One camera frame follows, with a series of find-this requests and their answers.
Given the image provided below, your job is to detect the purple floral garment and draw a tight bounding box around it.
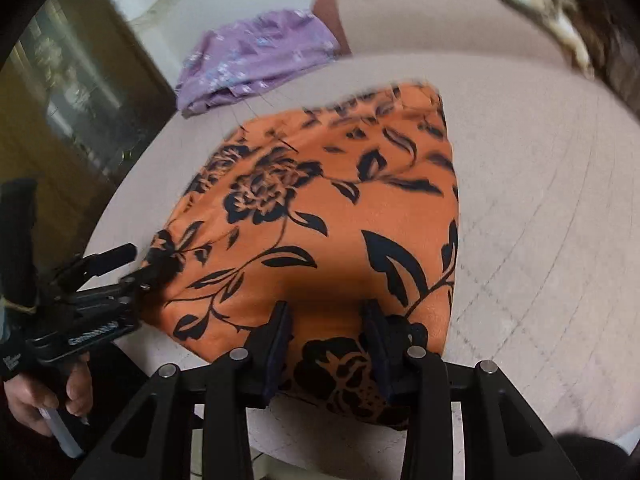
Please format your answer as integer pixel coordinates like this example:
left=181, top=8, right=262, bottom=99
left=175, top=9, right=340, bottom=116

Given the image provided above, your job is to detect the pink quilted mattress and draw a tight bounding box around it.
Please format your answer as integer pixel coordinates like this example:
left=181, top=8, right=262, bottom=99
left=88, top=53, right=639, bottom=448

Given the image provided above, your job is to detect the wooden glass door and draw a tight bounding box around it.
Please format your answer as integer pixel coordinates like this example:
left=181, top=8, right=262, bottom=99
left=1, top=0, right=175, bottom=271

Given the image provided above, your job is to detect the striped beige cushion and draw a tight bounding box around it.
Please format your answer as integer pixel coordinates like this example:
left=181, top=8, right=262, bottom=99
left=567, top=0, right=639, bottom=114

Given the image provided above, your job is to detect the orange black floral blouse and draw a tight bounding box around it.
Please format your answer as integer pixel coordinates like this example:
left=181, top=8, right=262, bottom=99
left=144, top=82, right=459, bottom=428

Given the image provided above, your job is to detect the person left hand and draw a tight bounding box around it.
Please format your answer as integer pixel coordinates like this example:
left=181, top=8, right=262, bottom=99
left=3, top=353, right=93, bottom=437

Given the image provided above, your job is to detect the pink sofa bolster cushion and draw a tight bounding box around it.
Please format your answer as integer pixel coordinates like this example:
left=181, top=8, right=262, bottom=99
left=311, top=0, right=566, bottom=67

